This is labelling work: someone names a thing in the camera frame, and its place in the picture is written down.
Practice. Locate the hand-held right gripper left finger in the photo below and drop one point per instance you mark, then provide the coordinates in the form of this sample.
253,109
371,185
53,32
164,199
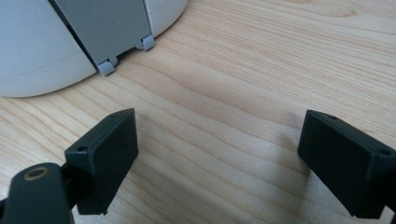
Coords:
102,161

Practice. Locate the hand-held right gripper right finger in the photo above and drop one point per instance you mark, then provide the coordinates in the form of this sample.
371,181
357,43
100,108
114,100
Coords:
348,168

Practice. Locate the white pedal bin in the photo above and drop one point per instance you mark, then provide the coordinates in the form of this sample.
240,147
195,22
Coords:
37,46

